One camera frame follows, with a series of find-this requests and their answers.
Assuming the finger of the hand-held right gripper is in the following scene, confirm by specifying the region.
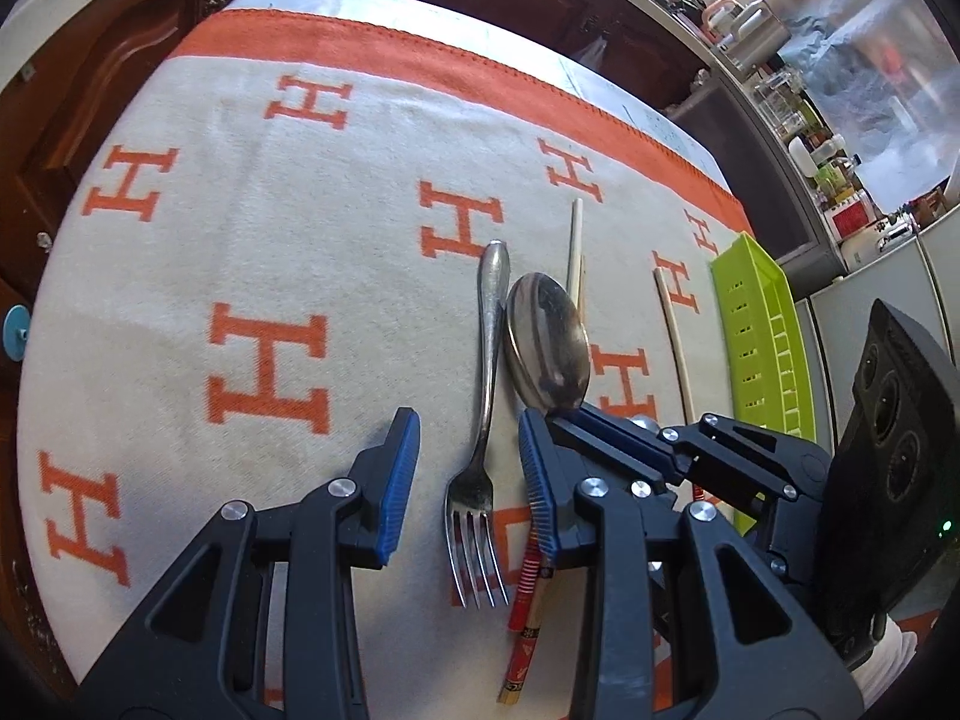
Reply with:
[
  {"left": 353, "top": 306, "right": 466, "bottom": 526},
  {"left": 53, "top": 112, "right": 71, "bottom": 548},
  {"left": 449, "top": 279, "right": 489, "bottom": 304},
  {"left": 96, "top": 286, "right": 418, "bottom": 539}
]
[
  {"left": 550, "top": 403, "right": 687, "bottom": 496},
  {"left": 626, "top": 412, "right": 683, "bottom": 447}
]

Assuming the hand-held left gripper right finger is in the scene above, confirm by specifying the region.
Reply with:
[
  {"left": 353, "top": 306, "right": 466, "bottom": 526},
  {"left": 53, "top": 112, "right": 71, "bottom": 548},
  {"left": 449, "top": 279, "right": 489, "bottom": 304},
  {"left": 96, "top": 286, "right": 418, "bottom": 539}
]
[{"left": 517, "top": 407, "right": 863, "bottom": 720}]

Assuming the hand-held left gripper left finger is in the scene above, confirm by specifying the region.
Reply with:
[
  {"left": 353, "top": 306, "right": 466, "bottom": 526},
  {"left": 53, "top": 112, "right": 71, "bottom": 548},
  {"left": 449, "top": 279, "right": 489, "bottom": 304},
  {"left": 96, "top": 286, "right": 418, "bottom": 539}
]
[{"left": 75, "top": 407, "right": 422, "bottom": 720}]

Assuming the large metal spoon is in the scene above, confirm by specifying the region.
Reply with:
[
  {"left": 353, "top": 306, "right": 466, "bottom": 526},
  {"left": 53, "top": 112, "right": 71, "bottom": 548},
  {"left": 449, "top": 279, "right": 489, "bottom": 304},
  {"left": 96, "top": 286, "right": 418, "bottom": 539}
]
[{"left": 505, "top": 271, "right": 593, "bottom": 417}]

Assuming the metal fork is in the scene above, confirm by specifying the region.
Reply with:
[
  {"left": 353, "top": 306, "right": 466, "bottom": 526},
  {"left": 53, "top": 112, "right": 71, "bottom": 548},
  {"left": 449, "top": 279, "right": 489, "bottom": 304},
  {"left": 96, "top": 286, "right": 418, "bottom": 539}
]
[{"left": 445, "top": 238, "right": 512, "bottom": 611}]

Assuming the green plastic utensil tray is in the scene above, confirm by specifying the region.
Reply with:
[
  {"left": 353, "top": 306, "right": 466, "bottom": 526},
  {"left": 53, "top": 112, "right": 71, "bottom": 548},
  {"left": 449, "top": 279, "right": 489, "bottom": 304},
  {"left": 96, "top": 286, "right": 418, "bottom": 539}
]
[{"left": 709, "top": 232, "right": 818, "bottom": 533}]

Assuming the pale bamboo chopstick patterned end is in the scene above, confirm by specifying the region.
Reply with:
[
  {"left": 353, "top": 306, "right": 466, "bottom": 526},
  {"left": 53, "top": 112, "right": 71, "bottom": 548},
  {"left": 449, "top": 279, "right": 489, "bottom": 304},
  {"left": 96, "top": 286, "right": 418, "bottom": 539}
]
[{"left": 499, "top": 199, "right": 587, "bottom": 706}]

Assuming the red labelled jar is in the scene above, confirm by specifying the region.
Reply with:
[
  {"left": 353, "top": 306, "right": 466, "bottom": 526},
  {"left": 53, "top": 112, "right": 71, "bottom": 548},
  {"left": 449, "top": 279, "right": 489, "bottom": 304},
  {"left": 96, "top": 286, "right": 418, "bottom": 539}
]
[{"left": 825, "top": 191, "right": 878, "bottom": 241}]

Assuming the kitchen window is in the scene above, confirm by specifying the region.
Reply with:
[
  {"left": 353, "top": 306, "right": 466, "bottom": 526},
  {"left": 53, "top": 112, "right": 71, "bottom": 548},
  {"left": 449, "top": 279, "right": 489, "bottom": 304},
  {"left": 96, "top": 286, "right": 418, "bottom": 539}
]
[{"left": 780, "top": 0, "right": 960, "bottom": 196}]

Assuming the glass jar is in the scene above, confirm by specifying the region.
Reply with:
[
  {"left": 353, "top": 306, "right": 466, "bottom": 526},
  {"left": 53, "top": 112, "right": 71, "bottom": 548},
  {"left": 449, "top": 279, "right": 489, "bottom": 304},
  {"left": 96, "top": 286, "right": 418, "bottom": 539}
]
[{"left": 750, "top": 67, "right": 807, "bottom": 121}]

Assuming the orange white printed blanket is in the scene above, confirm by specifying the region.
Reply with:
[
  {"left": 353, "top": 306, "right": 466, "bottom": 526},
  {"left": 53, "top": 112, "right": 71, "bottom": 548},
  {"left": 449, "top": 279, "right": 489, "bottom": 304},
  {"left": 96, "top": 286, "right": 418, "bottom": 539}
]
[{"left": 15, "top": 7, "right": 938, "bottom": 720}]

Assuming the white patterned tablecloth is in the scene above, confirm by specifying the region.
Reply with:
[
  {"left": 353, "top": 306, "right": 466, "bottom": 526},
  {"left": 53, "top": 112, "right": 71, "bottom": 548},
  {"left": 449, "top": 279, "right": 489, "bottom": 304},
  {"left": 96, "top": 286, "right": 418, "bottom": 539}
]
[{"left": 247, "top": 0, "right": 732, "bottom": 188}]

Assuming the metal kettle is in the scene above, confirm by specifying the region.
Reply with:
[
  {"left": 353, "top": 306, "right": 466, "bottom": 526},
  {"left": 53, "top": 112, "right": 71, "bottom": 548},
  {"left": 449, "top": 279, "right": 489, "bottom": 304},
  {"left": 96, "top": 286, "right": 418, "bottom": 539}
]
[{"left": 731, "top": 0, "right": 792, "bottom": 68}]

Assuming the blue round knob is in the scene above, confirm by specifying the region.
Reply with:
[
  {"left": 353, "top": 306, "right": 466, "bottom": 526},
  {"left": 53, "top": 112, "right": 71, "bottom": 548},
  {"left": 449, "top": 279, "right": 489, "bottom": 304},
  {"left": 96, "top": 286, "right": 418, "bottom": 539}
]
[{"left": 0, "top": 304, "right": 31, "bottom": 365}]

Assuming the white pitcher orange lid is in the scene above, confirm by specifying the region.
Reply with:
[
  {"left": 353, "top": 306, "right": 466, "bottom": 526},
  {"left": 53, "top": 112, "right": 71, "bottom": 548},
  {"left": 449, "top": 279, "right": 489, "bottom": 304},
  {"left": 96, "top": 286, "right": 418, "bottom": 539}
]
[{"left": 701, "top": 0, "right": 751, "bottom": 46}]

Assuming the white kitchen countertop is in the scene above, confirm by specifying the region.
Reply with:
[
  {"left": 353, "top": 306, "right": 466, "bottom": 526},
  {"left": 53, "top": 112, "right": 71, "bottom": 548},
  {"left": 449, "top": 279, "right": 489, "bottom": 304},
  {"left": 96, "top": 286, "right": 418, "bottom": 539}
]
[{"left": 517, "top": 0, "right": 732, "bottom": 76}]

